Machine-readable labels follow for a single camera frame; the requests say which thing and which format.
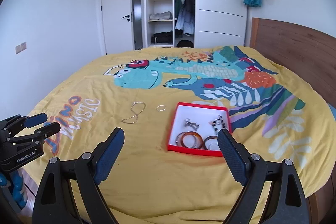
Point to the thin gold bangle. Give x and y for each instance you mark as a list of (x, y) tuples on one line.
[(195, 147)]

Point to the wall light switch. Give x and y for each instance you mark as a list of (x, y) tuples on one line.
[(21, 47)]

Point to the wooden bed headboard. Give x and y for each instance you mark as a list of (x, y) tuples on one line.
[(288, 43)]

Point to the amber bangle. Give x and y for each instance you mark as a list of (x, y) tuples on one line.
[(194, 134)]

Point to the white door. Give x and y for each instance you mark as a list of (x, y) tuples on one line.
[(115, 29)]

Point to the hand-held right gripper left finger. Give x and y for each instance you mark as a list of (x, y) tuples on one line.
[(109, 155)]

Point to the black bag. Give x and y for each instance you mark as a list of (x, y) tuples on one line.
[(185, 44)]

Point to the dark brown bangle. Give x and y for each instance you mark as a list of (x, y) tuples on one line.
[(207, 138)]

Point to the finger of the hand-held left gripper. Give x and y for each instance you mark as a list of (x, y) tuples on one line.
[(36, 120), (49, 130)]

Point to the yellow dinosaur printed blanket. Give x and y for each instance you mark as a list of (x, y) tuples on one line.
[(147, 174)]

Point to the folded black clothes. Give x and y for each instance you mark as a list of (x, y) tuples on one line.
[(162, 37)]

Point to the hanging blue-grey jacket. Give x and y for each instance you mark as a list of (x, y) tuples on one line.
[(185, 24)]

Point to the red cardboard box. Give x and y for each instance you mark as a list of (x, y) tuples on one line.
[(181, 119)]

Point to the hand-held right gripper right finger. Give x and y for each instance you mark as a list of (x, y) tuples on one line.
[(232, 158)]

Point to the folded beige clothes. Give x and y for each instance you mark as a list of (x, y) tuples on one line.
[(160, 16)]

